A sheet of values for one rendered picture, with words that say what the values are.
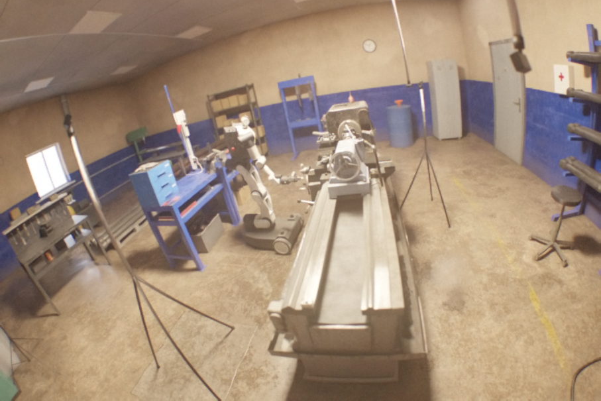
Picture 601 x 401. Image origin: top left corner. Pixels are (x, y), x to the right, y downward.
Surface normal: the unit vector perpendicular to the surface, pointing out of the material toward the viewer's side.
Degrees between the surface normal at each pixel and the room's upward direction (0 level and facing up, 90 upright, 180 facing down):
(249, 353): 0
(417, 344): 0
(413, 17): 90
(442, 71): 90
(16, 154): 90
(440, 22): 90
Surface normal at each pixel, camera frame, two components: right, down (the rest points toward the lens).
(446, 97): -0.22, 0.38
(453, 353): -0.19, -0.92
